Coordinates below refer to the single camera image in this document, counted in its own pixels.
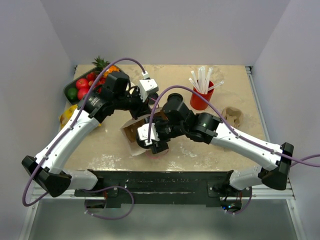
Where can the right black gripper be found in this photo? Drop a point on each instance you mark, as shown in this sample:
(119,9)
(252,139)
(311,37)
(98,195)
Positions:
(161,145)

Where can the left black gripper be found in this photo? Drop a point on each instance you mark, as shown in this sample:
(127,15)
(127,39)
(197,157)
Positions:
(143,109)

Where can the brown paper bag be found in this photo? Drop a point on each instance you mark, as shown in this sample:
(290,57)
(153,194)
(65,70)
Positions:
(129,132)

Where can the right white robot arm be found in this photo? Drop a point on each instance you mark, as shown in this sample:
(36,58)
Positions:
(273,161)

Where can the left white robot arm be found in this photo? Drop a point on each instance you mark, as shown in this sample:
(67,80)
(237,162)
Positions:
(47,167)

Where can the red apple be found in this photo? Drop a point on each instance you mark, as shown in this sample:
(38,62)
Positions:
(82,92)
(82,83)

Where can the white wrapped straws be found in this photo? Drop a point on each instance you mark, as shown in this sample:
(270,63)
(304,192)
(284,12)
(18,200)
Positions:
(201,81)

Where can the green lime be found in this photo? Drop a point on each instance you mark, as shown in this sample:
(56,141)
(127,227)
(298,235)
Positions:
(72,94)

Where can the grey fruit tray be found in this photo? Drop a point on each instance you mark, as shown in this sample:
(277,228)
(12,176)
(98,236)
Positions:
(78,75)

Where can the cardboard cup carrier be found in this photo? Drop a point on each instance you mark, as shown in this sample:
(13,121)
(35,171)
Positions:
(233,116)

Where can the yellow chips bag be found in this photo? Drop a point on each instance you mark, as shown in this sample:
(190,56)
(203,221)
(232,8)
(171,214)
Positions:
(66,116)

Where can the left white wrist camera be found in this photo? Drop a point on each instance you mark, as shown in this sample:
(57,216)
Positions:
(147,86)

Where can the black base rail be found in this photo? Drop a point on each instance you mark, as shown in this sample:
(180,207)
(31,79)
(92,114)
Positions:
(209,188)

